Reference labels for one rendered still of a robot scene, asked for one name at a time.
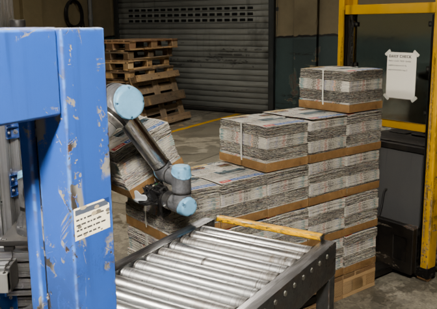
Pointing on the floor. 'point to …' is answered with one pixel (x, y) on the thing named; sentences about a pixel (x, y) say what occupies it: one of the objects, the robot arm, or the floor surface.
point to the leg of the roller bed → (326, 295)
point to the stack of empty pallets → (111, 54)
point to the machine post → (71, 183)
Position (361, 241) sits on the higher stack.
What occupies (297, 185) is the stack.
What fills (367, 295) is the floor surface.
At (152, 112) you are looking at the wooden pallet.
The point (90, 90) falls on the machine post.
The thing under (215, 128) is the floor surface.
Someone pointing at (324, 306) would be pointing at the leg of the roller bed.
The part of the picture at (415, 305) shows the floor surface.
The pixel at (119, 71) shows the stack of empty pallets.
